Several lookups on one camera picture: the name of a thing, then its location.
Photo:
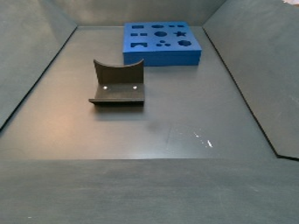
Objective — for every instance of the blue shape-sorter block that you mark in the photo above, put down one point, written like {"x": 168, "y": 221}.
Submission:
{"x": 161, "y": 44}

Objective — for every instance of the black curved holder bracket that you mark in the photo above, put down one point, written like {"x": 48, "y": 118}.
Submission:
{"x": 120, "y": 84}

